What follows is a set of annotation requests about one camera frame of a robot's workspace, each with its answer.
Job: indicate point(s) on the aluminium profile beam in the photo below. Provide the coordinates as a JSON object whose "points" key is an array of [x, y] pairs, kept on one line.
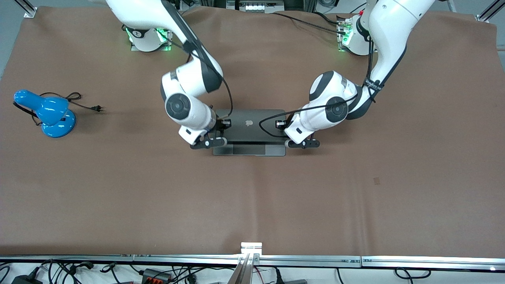
{"points": [[244, 272]]}

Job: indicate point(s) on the aluminium frame corner post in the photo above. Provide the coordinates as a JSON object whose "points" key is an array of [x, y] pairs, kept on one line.
{"points": [[489, 11], [29, 10]]}

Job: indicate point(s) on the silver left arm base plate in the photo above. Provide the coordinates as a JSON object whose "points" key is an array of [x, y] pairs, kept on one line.
{"points": [[339, 41]]}

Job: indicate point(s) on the blue desk lamp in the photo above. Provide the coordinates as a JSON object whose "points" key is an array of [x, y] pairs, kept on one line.
{"points": [[55, 114]]}

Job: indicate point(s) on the brown table mat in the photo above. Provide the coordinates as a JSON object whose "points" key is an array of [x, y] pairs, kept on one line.
{"points": [[158, 197]]}

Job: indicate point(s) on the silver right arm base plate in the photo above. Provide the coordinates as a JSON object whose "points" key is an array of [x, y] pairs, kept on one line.
{"points": [[169, 43]]}

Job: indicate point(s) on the shiny metal bracket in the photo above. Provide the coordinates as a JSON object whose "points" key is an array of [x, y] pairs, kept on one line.
{"points": [[251, 248]]}

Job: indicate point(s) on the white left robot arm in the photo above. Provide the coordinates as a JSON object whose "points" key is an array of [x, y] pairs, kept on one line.
{"points": [[390, 35]]}

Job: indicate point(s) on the dark connector block orange levers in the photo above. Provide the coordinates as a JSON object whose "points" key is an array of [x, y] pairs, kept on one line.
{"points": [[156, 275]]}

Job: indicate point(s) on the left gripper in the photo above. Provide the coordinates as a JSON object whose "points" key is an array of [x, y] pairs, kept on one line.
{"points": [[285, 125]]}

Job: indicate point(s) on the grey device with white ports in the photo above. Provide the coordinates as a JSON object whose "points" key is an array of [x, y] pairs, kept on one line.
{"points": [[254, 5]]}

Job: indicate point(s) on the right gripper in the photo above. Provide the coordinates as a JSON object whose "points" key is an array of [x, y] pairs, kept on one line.
{"points": [[221, 124]]}

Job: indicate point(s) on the black power adapter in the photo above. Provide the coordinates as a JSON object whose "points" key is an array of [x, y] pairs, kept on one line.
{"points": [[25, 280]]}

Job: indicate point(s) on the grey laptop with black keyboard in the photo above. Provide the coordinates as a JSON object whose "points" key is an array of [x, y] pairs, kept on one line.
{"points": [[252, 118]]}

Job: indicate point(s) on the aluminium table edge rail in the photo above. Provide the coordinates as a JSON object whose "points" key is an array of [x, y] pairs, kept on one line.
{"points": [[185, 259], [307, 260], [434, 262], [67, 258]]}

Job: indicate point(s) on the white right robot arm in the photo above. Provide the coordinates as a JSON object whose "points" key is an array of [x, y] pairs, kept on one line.
{"points": [[181, 106]]}

